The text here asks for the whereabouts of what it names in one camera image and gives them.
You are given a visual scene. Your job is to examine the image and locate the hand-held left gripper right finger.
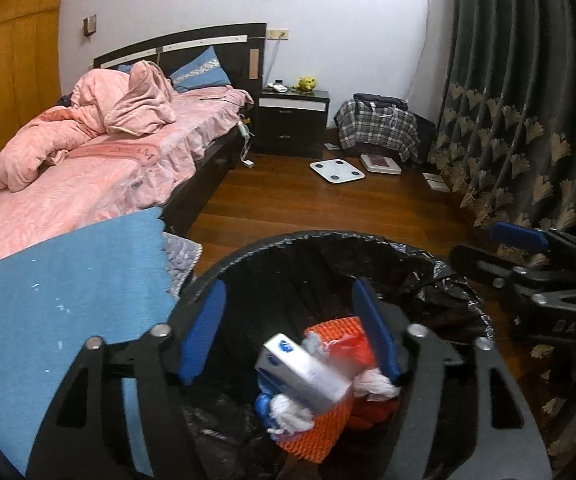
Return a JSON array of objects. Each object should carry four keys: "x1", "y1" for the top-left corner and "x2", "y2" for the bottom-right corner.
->
[{"x1": 352, "y1": 277, "x2": 554, "y2": 480}]

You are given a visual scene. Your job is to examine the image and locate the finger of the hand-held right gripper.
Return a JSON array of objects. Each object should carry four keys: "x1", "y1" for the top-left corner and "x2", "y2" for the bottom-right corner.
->
[
  {"x1": 488, "y1": 221, "x2": 576, "y2": 273},
  {"x1": 450, "y1": 244, "x2": 534, "y2": 306}
]

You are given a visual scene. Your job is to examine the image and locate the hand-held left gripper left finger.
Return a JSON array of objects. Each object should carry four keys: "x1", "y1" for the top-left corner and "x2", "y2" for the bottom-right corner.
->
[{"x1": 26, "y1": 279, "x2": 229, "y2": 480}]

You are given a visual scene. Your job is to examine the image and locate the red fabric glove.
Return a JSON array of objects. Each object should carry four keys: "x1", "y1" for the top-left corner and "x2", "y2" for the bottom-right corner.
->
[{"x1": 343, "y1": 397, "x2": 399, "y2": 431}]

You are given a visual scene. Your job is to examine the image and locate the white cardboard box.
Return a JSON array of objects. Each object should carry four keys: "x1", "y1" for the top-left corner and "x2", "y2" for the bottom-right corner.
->
[{"x1": 255, "y1": 332, "x2": 353, "y2": 413}]

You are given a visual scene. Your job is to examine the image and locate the black lined trash bin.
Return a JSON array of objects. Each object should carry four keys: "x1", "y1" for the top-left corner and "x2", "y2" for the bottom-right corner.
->
[{"x1": 183, "y1": 235, "x2": 494, "y2": 480}]

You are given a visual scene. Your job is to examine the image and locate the white tissue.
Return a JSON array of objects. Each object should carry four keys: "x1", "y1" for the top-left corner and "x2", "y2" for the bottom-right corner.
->
[{"x1": 266, "y1": 394, "x2": 316, "y2": 436}]

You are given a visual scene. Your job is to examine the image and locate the orange foam net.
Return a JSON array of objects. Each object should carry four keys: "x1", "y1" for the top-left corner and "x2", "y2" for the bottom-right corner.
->
[{"x1": 274, "y1": 315, "x2": 369, "y2": 465}]

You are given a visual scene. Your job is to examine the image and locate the grey quilted cloth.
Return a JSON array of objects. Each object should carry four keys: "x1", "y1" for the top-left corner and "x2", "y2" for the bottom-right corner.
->
[{"x1": 160, "y1": 232, "x2": 203, "y2": 301}]

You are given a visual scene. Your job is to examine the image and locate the white paper on floor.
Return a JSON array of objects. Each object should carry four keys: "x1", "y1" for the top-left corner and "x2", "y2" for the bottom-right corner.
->
[{"x1": 423, "y1": 172, "x2": 451, "y2": 192}]

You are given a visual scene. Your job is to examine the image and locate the blue table cloth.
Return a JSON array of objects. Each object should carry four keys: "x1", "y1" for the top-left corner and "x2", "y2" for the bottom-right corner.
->
[{"x1": 0, "y1": 206, "x2": 179, "y2": 478}]

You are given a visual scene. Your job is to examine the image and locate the dark patterned curtain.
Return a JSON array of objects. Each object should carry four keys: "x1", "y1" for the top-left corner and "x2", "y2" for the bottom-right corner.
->
[{"x1": 425, "y1": 0, "x2": 576, "y2": 456}]

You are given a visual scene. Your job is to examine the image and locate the white bathroom scale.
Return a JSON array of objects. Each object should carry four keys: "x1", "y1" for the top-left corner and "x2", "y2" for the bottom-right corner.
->
[{"x1": 310, "y1": 158, "x2": 366, "y2": 185}]

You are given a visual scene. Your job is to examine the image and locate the plaid cloth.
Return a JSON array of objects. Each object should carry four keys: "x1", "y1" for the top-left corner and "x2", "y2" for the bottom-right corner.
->
[{"x1": 334, "y1": 100, "x2": 421, "y2": 163}]

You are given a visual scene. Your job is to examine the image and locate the black nightstand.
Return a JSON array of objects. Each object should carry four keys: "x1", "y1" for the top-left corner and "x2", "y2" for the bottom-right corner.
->
[{"x1": 254, "y1": 87, "x2": 329, "y2": 157}]

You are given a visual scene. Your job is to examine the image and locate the pink duvet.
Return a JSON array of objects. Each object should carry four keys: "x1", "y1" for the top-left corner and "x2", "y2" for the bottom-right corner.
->
[{"x1": 0, "y1": 60, "x2": 177, "y2": 192}]

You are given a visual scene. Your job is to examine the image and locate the large blue pillow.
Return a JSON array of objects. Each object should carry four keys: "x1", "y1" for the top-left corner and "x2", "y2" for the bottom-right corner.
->
[{"x1": 169, "y1": 46, "x2": 232, "y2": 93}]

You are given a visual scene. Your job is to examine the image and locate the wooden wardrobe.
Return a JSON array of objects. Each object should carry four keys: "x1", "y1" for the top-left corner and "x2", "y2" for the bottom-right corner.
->
[{"x1": 0, "y1": 0, "x2": 64, "y2": 176}]

